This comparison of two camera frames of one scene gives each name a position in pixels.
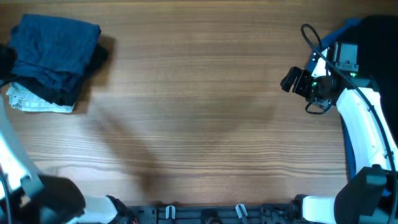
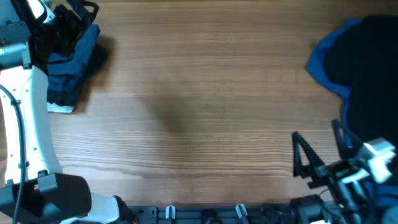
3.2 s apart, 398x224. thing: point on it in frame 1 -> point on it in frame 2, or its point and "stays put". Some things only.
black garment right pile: x=377 y=38 stays put
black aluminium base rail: x=286 y=213 stays put
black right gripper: x=299 y=88 -> x=334 y=170
